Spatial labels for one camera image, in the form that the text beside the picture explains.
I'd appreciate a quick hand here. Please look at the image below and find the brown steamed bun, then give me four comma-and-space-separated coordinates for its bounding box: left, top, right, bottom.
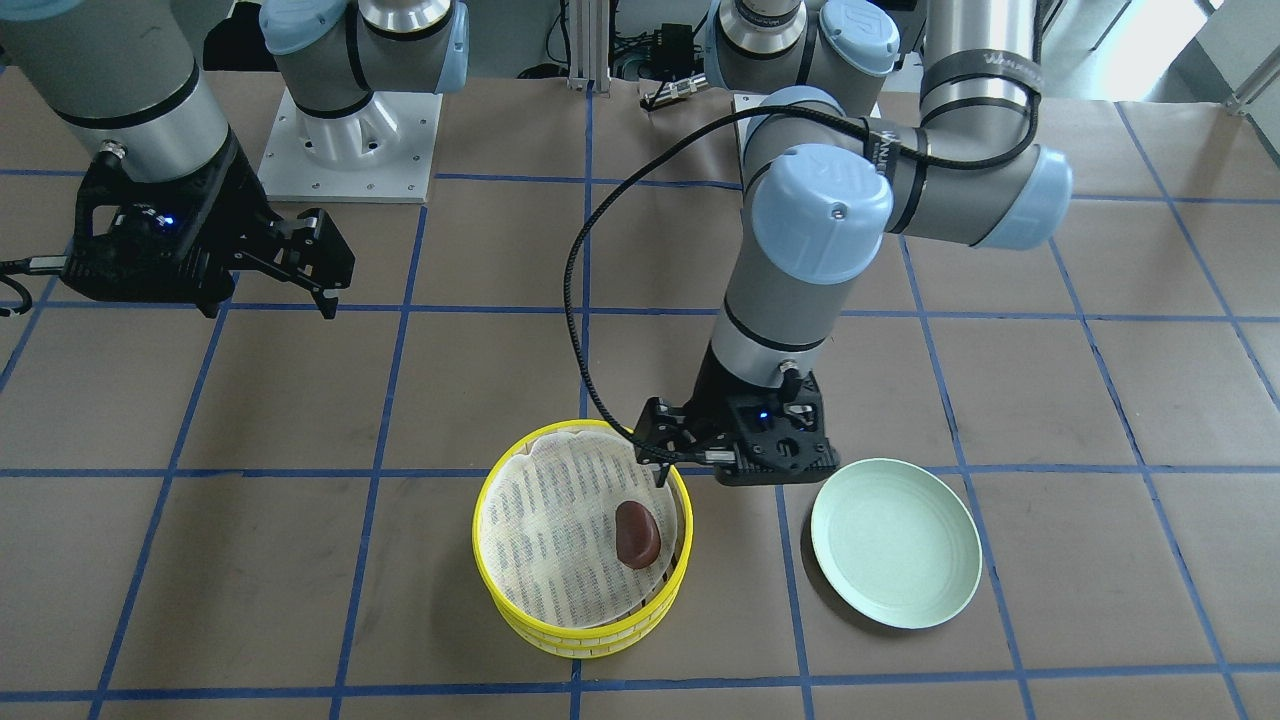
614, 500, 662, 571

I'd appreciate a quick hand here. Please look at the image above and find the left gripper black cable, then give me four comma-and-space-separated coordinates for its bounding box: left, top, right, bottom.
562, 60, 1044, 441

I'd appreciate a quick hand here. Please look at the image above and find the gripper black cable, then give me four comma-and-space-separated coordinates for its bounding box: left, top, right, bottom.
562, 60, 1044, 441
0, 258, 67, 316

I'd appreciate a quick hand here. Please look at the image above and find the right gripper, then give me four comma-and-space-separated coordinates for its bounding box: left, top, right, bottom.
60, 132, 355, 320

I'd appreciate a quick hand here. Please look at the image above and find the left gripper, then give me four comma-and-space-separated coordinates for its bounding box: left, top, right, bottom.
632, 350, 841, 489

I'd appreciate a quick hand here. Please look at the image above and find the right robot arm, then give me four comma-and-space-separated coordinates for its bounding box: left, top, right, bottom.
3, 1, 468, 319

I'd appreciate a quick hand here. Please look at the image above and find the yellow steamer layer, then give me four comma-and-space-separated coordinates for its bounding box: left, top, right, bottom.
488, 578, 682, 659
472, 419, 692, 628

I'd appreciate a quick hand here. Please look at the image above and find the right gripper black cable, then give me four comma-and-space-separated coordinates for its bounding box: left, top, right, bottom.
0, 258, 67, 316

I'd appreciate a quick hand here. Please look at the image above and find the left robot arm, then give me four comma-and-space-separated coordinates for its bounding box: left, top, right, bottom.
634, 1, 1073, 486

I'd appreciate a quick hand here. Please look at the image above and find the light green plate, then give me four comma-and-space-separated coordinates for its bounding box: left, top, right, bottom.
810, 457, 984, 630

